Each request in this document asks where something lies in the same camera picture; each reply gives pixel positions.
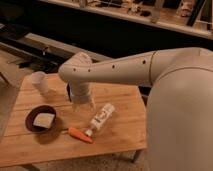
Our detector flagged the orange carrot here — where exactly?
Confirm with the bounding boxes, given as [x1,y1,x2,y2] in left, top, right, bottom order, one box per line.
[68,127,93,143]

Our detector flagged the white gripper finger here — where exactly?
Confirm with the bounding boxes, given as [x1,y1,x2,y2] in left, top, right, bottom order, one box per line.
[89,100,96,110]
[72,102,78,112]

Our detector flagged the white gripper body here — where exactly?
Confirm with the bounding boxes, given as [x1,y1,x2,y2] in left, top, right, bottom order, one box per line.
[70,83,91,104]

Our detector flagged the white squeeze bottle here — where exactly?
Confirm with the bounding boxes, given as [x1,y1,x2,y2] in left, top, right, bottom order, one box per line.
[85,103,115,137]

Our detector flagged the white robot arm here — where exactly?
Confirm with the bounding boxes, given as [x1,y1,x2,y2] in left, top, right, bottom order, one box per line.
[58,47,213,171]

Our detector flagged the dark brown bowl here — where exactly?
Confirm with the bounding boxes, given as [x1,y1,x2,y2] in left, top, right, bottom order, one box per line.
[25,105,56,133]

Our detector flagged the wooden table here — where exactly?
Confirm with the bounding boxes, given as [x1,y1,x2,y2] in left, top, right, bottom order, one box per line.
[0,74,146,168]

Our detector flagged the long wooden shelf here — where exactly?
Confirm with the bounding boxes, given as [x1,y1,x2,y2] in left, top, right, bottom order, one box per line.
[41,0,213,40]

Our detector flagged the white sponge block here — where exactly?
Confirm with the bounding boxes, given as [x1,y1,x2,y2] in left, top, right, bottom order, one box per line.
[33,113,54,128]

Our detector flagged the black eraser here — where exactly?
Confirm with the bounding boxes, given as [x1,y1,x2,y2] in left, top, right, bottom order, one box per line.
[66,84,72,102]

